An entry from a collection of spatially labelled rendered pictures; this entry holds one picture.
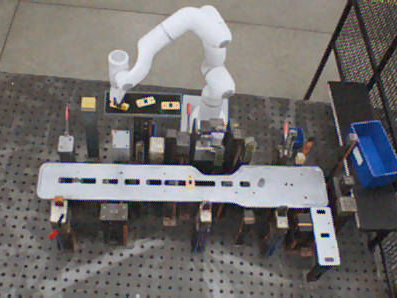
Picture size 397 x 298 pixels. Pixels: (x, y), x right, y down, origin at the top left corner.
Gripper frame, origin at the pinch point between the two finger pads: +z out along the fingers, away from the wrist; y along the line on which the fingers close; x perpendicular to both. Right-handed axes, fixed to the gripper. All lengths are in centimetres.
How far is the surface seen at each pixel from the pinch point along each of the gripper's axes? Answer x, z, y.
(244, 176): 67, 19, 5
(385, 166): 133, 14, -24
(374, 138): 125, 13, -38
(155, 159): 23.8, 17.1, 13.2
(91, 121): -12.1, 13.3, 6.8
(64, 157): -17.1, 18.4, 27.5
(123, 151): 9.4, 10.8, 18.3
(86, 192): 0.2, 18.5, 40.7
